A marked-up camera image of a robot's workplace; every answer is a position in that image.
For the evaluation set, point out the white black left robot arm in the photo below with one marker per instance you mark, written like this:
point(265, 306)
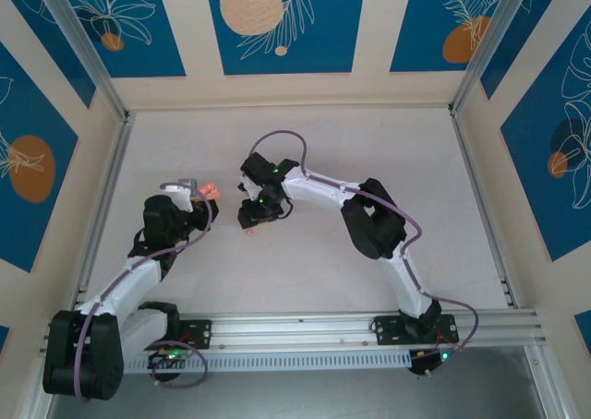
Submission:
point(120, 285)

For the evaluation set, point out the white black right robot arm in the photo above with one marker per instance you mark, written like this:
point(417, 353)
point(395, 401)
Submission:
point(318, 190)

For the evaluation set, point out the circuit board with green LED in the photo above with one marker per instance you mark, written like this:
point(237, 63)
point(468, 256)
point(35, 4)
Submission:
point(429, 361)
point(168, 356)

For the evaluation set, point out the aluminium table side rail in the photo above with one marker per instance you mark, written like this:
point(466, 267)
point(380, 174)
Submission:
point(115, 160)
point(461, 137)

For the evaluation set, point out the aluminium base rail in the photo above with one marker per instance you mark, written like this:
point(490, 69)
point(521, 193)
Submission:
point(295, 331)

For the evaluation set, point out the blue floral wall panel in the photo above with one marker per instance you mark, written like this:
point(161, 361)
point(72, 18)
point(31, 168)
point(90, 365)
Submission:
point(531, 183)
point(46, 114)
point(3, 340)
point(323, 45)
point(55, 40)
point(415, 22)
point(517, 54)
point(584, 329)
point(152, 45)

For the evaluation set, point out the aluminium frame post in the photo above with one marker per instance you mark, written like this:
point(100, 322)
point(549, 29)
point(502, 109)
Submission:
point(83, 45)
point(489, 45)

